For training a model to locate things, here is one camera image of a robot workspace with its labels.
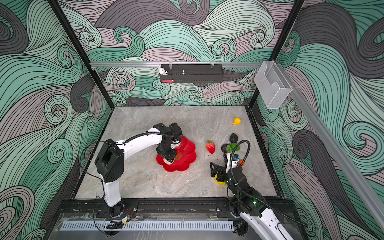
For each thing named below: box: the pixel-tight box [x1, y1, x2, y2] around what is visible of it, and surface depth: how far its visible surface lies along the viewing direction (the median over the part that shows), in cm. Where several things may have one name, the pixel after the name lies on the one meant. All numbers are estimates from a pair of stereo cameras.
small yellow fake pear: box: [232, 117, 242, 126], surface depth 110 cm
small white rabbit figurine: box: [157, 64, 168, 75], surface depth 87 cm
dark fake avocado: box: [229, 133, 238, 144], surface depth 97 cm
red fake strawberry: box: [206, 140, 215, 154], surface depth 95 cm
